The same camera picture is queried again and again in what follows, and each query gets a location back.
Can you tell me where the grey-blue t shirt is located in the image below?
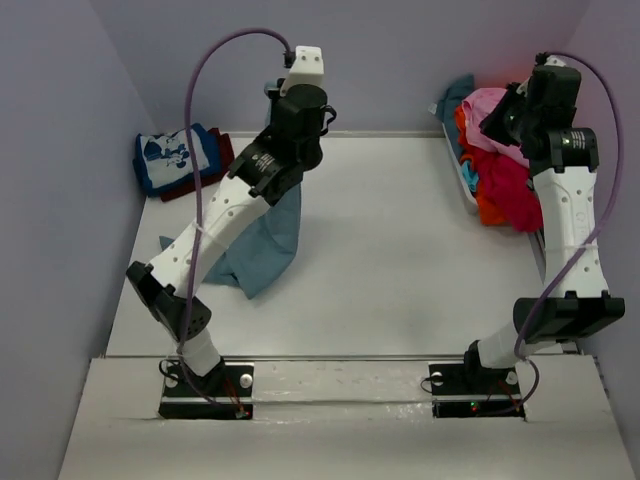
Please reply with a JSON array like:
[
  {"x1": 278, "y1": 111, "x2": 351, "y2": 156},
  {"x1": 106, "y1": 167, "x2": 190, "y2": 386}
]
[{"x1": 158, "y1": 77, "x2": 304, "y2": 300}]

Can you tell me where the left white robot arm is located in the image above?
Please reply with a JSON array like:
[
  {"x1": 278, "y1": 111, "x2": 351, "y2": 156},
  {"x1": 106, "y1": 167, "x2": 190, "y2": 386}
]
[{"x1": 126, "y1": 84, "x2": 336, "y2": 395}]

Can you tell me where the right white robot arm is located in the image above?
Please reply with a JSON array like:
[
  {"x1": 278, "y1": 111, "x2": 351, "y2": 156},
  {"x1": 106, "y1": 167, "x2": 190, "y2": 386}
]
[{"x1": 460, "y1": 56, "x2": 625, "y2": 392}]

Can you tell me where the pink t shirt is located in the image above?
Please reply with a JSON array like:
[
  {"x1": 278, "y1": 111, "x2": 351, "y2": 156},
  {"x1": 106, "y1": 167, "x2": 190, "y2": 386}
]
[{"x1": 461, "y1": 88, "x2": 529, "y2": 168}]

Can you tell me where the folded dark red t shirt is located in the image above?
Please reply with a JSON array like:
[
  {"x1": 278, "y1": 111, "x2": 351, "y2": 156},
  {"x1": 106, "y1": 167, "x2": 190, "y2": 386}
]
[{"x1": 159, "y1": 126, "x2": 239, "y2": 203}]

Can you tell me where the magenta t shirt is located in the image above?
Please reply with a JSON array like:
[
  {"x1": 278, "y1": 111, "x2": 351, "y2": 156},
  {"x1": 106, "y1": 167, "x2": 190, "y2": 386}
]
[{"x1": 474, "y1": 147, "x2": 543, "y2": 233}]

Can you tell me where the teal t shirt in pile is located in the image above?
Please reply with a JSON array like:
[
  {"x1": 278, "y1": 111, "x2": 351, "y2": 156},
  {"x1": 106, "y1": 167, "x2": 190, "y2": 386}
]
[{"x1": 435, "y1": 74, "x2": 475, "y2": 159}]

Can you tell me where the light blue t shirt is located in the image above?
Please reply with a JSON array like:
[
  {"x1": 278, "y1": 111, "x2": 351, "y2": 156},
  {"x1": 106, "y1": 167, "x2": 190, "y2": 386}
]
[{"x1": 460, "y1": 160, "x2": 479, "y2": 196}]

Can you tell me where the folded blue mickey t shirt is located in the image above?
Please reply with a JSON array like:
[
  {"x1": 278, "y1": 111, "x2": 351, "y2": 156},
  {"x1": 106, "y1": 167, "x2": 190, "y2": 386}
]
[{"x1": 132, "y1": 123, "x2": 223, "y2": 197}]

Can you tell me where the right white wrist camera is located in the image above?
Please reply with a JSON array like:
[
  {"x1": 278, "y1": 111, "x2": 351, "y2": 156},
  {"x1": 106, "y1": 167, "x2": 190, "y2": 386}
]
[{"x1": 516, "y1": 52, "x2": 566, "y2": 95}]

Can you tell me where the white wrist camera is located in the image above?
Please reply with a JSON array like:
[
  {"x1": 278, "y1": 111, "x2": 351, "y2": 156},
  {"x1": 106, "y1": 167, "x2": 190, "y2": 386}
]
[
  {"x1": 279, "y1": 45, "x2": 324, "y2": 97},
  {"x1": 516, "y1": 52, "x2": 566, "y2": 95}
]

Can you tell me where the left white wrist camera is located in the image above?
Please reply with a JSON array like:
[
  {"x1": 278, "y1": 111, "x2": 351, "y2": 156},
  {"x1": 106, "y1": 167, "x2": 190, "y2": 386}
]
[{"x1": 279, "y1": 45, "x2": 324, "y2": 97}]

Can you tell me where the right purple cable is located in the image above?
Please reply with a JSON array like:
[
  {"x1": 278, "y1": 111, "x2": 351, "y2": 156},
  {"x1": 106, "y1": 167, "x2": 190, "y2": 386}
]
[{"x1": 479, "y1": 49, "x2": 626, "y2": 414}]

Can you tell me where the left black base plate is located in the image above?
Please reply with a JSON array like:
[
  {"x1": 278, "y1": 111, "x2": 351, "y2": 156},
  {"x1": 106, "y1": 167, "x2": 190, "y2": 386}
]
[{"x1": 158, "y1": 358, "x2": 255, "y2": 421}]

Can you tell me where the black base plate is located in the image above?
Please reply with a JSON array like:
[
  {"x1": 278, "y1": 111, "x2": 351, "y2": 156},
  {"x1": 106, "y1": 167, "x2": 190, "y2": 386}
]
[
  {"x1": 158, "y1": 358, "x2": 255, "y2": 421},
  {"x1": 420, "y1": 363, "x2": 526, "y2": 419}
]

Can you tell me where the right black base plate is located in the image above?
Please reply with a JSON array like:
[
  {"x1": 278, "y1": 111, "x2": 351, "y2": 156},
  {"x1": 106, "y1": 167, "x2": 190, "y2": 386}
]
[{"x1": 420, "y1": 363, "x2": 526, "y2": 419}]

